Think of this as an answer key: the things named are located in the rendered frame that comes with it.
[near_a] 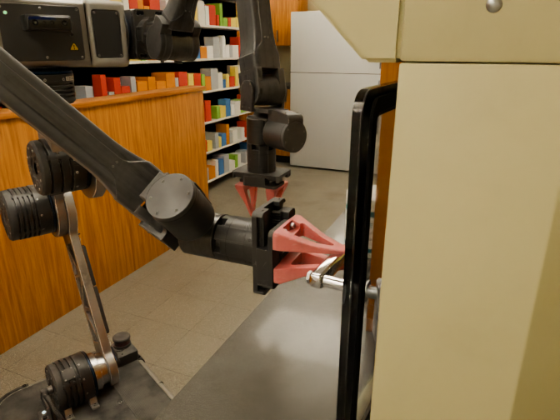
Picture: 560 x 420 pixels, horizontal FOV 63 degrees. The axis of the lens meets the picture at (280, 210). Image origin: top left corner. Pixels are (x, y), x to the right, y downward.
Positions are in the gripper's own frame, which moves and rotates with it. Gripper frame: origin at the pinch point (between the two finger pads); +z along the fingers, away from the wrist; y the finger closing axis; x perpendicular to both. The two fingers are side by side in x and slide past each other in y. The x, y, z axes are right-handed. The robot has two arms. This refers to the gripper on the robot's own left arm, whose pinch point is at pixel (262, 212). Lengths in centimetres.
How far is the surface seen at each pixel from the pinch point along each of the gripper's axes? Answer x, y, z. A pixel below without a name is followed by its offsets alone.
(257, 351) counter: -22.4, 9.9, 15.6
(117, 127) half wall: 133, -162, 16
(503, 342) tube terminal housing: -46, 43, -12
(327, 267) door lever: -39.0, 26.5, -11.4
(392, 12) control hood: -46, 32, -35
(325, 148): 441, -131, 87
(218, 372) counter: -29.5, 6.7, 15.6
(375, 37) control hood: -46, 31, -33
